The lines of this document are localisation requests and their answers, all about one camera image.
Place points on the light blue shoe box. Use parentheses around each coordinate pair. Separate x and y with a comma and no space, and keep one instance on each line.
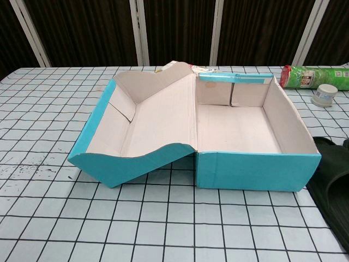
(245,169)

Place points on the black rubber slipper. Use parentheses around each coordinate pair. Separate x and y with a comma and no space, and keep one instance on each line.
(331,191)

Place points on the white gold snack package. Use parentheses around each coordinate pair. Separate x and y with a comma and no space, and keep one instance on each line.
(203,69)

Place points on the green chips can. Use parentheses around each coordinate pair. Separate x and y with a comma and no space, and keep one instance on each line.
(313,77)

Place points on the small white jar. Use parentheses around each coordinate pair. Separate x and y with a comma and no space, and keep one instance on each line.
(324,95)

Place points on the dark folding screen white frame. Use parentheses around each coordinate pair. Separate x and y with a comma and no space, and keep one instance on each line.
(81,27)

